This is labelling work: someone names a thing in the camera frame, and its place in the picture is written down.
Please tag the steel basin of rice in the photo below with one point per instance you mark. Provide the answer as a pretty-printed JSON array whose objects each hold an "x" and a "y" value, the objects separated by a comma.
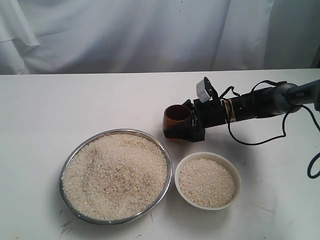
[{"x": 115, "y": 177}]

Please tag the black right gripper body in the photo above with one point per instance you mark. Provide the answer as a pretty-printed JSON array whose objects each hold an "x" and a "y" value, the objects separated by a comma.
[{"x": 209, "y": 114}]

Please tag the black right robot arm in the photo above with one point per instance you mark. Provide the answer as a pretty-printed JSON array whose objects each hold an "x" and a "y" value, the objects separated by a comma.
[{"x": 280, "y": 98}]

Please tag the white bowl of rice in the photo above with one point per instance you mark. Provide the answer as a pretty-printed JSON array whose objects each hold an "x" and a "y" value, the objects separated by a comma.
[{"x": 207, "y": 181}]

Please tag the brown wooden cup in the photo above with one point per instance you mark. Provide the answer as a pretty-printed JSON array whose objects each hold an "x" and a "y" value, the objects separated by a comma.
[{"x": 178, "y": 118}]

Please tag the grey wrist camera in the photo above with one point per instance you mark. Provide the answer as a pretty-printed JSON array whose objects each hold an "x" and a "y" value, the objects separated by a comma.
[{"x": 205, "y": 91}]

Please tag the white cloth backdrop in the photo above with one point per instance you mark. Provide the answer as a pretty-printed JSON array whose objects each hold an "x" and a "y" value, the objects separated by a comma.
[{"x": 137, "y": 36}]

